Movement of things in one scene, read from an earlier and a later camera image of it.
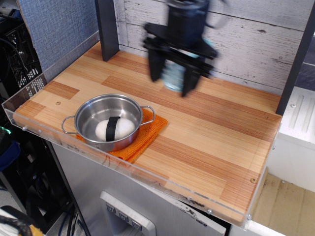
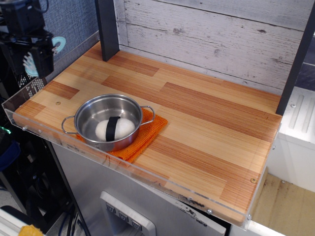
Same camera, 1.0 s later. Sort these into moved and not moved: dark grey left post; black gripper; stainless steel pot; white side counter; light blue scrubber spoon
Moved: light blue scrubber spoon; black gripper
Not moved: dark grey left post; stainless steel pot; white side counter
